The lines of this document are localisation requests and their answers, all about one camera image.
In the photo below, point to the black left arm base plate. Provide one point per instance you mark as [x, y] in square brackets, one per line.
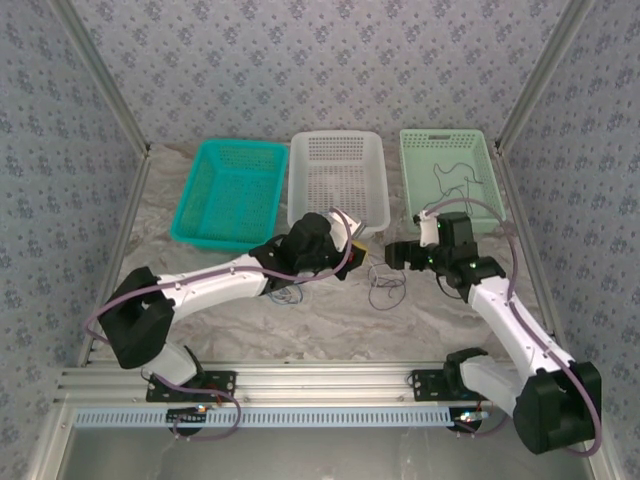
[225, 385]

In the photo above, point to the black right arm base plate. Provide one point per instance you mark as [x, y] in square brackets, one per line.
[425, 387]

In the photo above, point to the aluminium side rail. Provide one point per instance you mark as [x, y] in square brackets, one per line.
[531, 250]
[117, 250]

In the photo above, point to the white plastic basket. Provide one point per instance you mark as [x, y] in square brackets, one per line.
[340, 170]

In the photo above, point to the aluminium corner post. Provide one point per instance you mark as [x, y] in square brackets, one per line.
[540, 75]
[102, 75]

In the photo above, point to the small black controller board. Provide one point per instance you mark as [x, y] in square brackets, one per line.
[187, 416]
[467, 419]

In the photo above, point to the pale green plastic basket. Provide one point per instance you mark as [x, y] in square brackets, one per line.
[450, 150]

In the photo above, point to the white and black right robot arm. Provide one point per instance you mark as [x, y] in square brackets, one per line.
[492, 310]

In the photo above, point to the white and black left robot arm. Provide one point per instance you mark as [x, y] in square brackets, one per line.
[220, 291]

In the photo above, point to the aluminium frame rail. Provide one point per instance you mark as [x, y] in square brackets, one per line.
[320, 382]

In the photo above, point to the teal plastic basket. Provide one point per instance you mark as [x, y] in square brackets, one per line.
[225, 190]

